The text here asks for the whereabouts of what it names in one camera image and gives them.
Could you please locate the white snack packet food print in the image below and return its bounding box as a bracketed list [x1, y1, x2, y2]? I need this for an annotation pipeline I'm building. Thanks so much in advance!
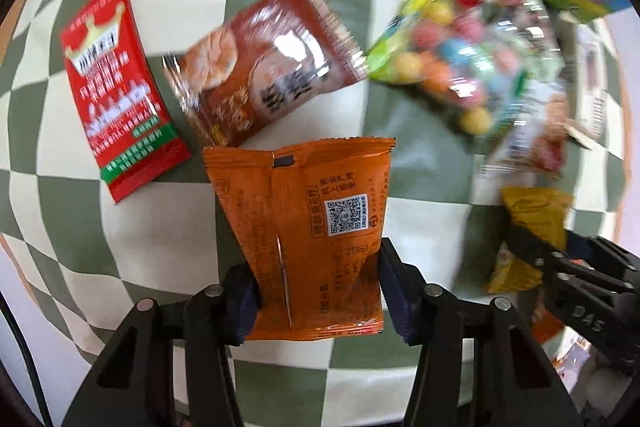
[482, 77, 576, 178]

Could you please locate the red snack packet green band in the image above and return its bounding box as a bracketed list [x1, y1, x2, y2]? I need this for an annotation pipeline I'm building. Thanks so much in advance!
[60, 0, 193, 205]

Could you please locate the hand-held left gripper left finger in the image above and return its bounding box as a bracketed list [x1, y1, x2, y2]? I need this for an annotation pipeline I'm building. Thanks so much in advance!
[60, 264, 263, 427]

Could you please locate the green and cream checkered blanket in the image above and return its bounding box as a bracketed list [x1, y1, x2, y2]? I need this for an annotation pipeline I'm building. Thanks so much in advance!
[0, 0, 636, 427]

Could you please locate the brown bread snack packet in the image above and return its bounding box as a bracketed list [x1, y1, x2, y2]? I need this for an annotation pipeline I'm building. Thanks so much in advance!
[162, 0, 370, 148]

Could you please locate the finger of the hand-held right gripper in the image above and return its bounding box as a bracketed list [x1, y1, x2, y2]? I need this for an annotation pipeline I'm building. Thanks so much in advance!
[565, 232, 640, 288]
[505, 222, 568, 280]

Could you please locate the black cable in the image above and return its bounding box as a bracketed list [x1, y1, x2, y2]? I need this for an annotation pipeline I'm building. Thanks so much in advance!
[0, 292, 53, 427]

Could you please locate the pale blurred snack packet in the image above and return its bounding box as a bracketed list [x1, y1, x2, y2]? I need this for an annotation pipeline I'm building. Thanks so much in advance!
[575, 22, 621, 142]

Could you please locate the yellow snack packet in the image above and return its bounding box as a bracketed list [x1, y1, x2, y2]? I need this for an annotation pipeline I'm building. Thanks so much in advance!
[486, 187, 576, 295]

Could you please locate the orange snack packet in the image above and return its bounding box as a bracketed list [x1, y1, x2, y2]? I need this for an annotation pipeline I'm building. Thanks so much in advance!
[202, 136, 397, 341]

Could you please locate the clear bag of colourful candy balls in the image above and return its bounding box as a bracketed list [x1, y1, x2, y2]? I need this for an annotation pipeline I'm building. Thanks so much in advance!
[365, 0, 561, 142]

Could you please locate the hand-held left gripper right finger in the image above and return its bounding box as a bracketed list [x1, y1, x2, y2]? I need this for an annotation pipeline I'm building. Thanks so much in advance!
[378, 237, 586, 427]

